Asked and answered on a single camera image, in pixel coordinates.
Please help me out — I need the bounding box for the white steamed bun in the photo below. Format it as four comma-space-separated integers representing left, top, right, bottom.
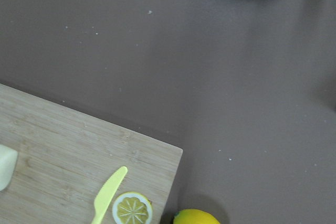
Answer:
0, 144, 18, 191

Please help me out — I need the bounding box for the lemon half slice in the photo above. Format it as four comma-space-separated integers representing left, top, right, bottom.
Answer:
112, 191, 153, 224

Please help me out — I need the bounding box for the bamboo cutting board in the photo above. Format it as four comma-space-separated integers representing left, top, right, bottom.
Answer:
1, 85, 183, 223

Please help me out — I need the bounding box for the whole yellow lemon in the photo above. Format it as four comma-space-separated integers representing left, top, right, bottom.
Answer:
173, 209, 220, 224

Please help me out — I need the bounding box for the yellow plastic knife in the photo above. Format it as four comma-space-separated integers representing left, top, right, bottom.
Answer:
91, 166, 128, 223

